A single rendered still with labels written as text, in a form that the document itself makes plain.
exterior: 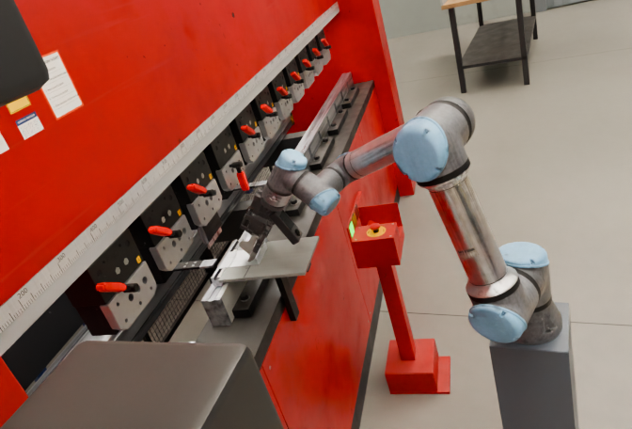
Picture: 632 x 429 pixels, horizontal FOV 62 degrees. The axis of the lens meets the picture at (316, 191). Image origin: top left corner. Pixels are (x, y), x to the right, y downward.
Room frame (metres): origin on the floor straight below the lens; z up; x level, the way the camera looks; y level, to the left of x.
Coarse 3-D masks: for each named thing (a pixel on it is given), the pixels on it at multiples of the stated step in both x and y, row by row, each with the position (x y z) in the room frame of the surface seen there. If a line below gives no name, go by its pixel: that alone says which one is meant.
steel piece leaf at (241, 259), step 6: (264, 246) 1.38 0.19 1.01; (240, 252) 1.41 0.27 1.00; (258, 252) 1.38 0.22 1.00; (264, 252) 1.37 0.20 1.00; (234, 258) 1.39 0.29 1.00; (240, 258) 1.38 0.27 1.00; (246, 258) 1.36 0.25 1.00; (258, 258) 1.32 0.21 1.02; (234, 264) 1.35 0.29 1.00; (240, 264) 1.34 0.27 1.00; (246, 264) 1.33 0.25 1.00; (252, 264) 1.32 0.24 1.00
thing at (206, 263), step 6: (180, 264) 1.44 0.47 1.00; (186, 264) 1.43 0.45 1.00; (192, 264) 1.42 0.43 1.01; (198, 264) 1.41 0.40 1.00; (204, 264) 1.40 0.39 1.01; (210, 264) 1.39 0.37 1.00; (174, 270) 1.43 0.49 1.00; (180, 270) 1.42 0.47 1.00; (156, 276) 1.40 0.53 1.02; (162, 276) 1.39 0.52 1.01; (168, 276) 1.42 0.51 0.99; (156, 282) 1.40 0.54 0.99; (162, 282) 1.40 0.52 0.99
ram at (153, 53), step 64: (64, 0) 1.16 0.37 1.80; (128, 0) 1.36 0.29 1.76; (192, 0) 1.65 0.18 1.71; (256, 0) 2.12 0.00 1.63; (320, 0) 3.01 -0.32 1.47; (128, 64) 1.26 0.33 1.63; (192, 64) 1.53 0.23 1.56; (256, 64) 1.94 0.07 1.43; (0, 128) 0.89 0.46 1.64; (64, 128) 1.01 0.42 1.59; (128, 128) 1.18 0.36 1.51; (192, 128) 1.41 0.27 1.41; (0, 192) 0.83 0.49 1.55; (64, 192) 0.94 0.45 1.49; (0, 256) 0.78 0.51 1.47
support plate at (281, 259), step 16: (288, 240) 1.40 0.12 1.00; (304, 240) 1.37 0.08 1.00; (272, 256) 1.33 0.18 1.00; (288, 256) 1.31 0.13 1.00; (304, 256) 1.28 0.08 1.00; (224, 272) 1.33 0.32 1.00; (240, 272) 1.30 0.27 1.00; (256, 272) 1.28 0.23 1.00; (272, 272) 1.25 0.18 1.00; (288, 272) 1.23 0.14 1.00; (304, 272) 1.20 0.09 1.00
